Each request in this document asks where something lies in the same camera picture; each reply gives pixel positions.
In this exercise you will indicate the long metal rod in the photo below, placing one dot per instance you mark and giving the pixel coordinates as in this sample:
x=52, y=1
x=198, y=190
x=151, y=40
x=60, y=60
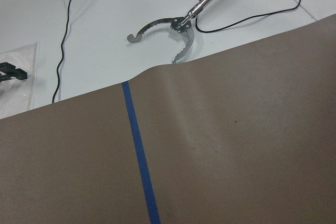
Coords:
x=181, y=25

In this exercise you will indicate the black tool on table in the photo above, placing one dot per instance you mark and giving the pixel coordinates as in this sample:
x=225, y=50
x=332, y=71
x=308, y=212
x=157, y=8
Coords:
x=9, y=72

